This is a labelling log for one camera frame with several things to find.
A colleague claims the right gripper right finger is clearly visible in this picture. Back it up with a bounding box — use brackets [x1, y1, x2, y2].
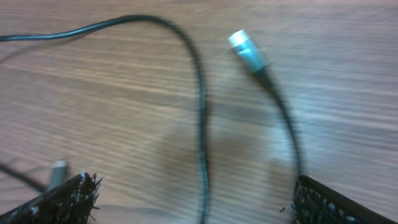
[280, 175, 397, 224]

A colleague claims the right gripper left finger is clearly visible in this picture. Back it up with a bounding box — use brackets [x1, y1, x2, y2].
[1, 172, 102, 224]

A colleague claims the black usb cable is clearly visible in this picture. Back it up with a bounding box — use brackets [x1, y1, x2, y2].
[0, 14, 307, 224]
[0, 159, 71, 194]

